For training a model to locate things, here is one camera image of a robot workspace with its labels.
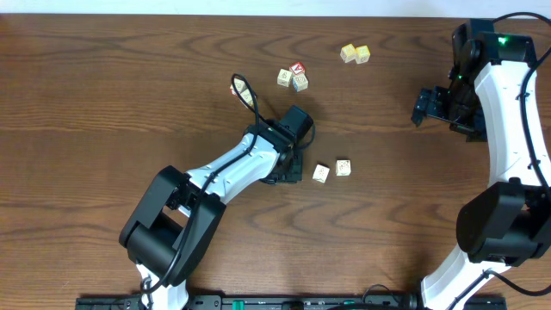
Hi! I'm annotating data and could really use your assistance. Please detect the red letter A block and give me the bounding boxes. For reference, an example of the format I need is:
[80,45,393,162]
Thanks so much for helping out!
[289,62,306,76]

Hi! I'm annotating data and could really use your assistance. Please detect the white block yellow side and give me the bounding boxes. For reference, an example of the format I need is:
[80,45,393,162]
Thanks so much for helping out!
[238,89,254,109]

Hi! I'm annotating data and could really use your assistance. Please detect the white block red side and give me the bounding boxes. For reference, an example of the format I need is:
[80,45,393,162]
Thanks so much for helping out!
[230,78,246,96]

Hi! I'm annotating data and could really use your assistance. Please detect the blue edged white block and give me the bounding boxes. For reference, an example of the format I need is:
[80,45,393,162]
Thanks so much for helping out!
[292,73,309,92]

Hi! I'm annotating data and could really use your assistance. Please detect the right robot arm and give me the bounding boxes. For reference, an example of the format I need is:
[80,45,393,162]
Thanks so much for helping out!
[406,19,550,309]

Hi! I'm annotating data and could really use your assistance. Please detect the yellow block right of pair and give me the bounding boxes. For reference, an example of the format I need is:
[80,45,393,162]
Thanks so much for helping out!
[356,45,371,64]

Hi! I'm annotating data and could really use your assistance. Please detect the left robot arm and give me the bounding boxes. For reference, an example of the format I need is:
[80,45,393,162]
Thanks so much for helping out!
[119,106,315,309]

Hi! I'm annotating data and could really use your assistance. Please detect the yellow sided white block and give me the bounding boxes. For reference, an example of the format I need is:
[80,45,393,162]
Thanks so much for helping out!
[313,164,330,183]

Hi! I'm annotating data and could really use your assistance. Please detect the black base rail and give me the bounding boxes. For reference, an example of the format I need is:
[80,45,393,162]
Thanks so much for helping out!
[75,283,507,310]

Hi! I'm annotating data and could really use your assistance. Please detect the yellow block of pair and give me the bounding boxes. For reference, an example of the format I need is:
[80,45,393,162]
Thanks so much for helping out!
[356,45,371,64]
[340,44,356,63]

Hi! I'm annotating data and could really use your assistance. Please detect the cream block left of cluster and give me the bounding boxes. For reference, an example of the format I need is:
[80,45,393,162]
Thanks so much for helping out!
[276,69,293,87]

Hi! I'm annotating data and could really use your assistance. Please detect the yellow block left of pair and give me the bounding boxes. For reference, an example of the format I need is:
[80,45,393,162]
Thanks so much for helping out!
[340,44,356,63]

